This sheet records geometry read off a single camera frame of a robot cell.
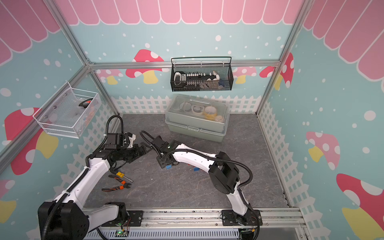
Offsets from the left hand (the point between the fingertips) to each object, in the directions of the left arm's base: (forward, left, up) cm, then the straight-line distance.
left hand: (146, 154), depth 82 cm
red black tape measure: (+18, +31, +20) cm, 41 cm away
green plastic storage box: (+23, -31, +6) cm, 39 cm away
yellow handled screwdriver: (-7, +16, -13) cm, 22 cm away
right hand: (-1, -10, -5) cm, 11 cm away
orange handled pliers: (-12, +13, -14) cm, 23 cm away
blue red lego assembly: (-2, -27, -13) cm, 30 cm away
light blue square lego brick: (-8, -14, +1) cm, 16 cm away
